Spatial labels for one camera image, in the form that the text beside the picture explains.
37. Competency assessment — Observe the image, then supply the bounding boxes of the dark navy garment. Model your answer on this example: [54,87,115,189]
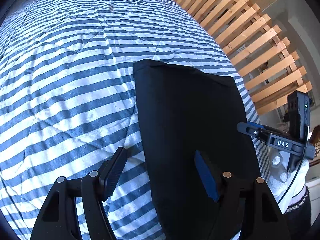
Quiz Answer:
[133,59,261,239]

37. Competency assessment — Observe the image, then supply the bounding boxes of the white gloved right hand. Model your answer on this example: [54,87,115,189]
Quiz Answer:
[267,148,309,214]

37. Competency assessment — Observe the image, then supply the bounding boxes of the blue white striped bed quilt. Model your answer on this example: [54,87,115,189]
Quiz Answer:
[1,0,259,239]

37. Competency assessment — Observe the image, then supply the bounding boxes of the black cable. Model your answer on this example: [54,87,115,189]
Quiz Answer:
[277,127,310,204]

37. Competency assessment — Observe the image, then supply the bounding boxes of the wooden slatted bed rail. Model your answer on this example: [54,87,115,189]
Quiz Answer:
[173,0,312,115]

